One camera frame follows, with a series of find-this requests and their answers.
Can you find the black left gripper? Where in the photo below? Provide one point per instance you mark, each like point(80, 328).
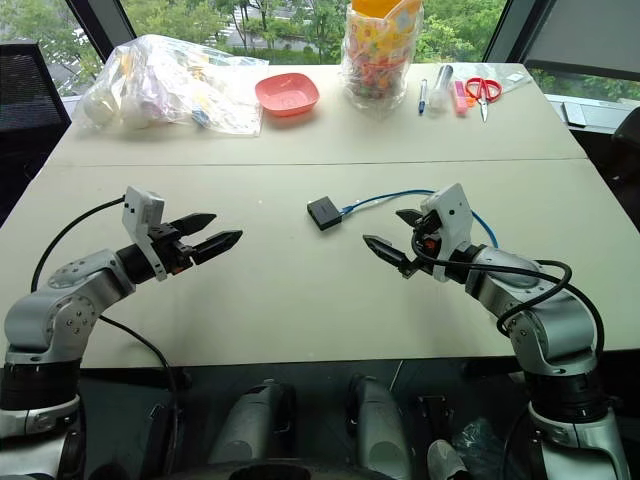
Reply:
point(172, 252)

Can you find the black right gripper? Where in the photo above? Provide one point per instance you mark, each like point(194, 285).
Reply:
point(431, 240)

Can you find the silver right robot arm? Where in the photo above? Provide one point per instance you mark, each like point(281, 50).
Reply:
point(545, 325)

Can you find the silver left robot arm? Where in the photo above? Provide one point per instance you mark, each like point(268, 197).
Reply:
point(60, 310)

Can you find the black plastic adapter box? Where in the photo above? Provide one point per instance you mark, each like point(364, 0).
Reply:
point(324, 212)

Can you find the blue pen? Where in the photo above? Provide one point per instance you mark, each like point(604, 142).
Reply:
point(423, 97)

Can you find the pink highlighter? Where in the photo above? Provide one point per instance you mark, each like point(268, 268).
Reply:
point(459, 100)

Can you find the clear plastic tube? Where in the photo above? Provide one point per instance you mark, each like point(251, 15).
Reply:
point(440, 90)

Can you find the clear bag of assorted items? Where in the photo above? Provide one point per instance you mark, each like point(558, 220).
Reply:
point(165, 85)

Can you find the pink plastic bowl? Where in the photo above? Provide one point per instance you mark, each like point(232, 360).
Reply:
point(287, 95)

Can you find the bag of colourful toys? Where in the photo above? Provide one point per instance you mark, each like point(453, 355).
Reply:
point(380, 55)

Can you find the small clear plastic bag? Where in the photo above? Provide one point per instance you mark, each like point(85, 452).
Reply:
point(510, 77)

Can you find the silver rounded robot leg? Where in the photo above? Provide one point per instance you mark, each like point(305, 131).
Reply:
point(382, 425)
point(250, 425)

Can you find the black mesh office chair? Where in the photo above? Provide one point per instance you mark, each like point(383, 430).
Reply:
point(25, 100)

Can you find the crumpled bluish plastic bag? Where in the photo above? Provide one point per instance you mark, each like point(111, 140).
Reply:
point(480, 445)

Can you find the white shoe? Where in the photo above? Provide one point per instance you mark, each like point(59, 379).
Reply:
point(445, 462)

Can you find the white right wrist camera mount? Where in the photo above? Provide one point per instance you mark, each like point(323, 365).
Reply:
point(452, 215)

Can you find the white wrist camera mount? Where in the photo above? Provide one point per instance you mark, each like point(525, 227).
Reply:
point(452, 215)
point(140, 210)

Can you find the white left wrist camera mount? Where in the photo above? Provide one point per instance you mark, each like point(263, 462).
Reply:
point(140, 210)

